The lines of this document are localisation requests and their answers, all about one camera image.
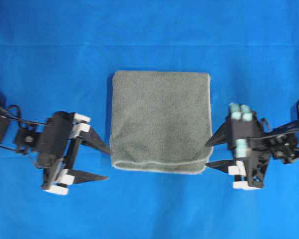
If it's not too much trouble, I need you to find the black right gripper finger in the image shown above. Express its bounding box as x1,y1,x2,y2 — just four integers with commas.
206,160,236,174
205,122,230,149

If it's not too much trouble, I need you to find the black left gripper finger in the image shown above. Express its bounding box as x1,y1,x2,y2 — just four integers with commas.
69,169,108,184
79,128,112,155

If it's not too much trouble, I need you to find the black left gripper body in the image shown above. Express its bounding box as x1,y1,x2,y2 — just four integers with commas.
36,111,91,196

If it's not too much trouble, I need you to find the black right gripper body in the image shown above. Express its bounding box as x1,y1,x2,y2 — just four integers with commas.
226,103,270,190

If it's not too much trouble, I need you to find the grey microfibre towel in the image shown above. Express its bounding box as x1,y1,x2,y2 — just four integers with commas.
110,70,213,175

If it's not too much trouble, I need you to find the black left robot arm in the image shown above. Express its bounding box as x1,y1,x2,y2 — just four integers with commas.
0,100,112,195

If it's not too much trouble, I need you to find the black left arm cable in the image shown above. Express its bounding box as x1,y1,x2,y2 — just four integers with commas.
0,103,50,155

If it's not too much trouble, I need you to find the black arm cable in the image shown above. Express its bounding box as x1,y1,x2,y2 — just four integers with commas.
260,117,299,141
0,103,50,155

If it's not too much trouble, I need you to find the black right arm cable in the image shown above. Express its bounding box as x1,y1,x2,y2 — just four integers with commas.
260,117,299,141

